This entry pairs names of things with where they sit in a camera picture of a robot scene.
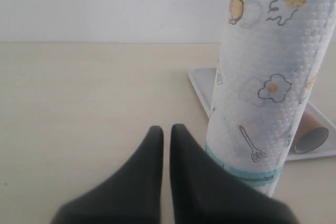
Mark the brown cardboard tube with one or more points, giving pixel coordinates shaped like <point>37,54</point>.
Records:
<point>310,135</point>

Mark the printed white paper towel roll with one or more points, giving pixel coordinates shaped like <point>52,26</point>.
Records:
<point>270,56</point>

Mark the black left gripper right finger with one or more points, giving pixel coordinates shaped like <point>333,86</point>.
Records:
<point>203,192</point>

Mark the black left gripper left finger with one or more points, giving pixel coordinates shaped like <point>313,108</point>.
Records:
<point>131,195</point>

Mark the white rectangular tray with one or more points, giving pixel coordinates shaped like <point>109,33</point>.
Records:
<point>202,80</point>

